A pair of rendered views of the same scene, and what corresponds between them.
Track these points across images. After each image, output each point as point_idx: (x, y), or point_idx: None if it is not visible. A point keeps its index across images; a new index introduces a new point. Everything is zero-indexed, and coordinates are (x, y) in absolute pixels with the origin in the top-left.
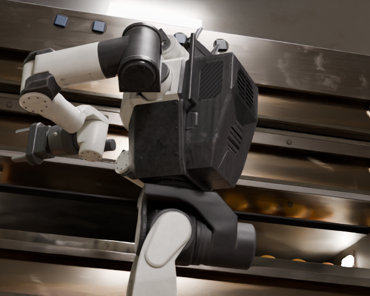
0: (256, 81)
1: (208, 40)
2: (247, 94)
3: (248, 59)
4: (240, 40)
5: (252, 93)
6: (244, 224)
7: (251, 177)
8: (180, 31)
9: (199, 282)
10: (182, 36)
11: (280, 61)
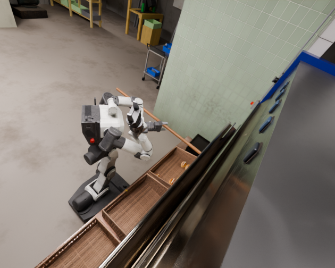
0: (198, 224)
1: (262, 138)
2: (85, 124)
3: (225, 194)
4: (254, 164)
5: (83, 124)
6: (87, 152)
7: (138, 223)
8: (275, 115)
9: None
10: (265, 122)
11: (197, 254)
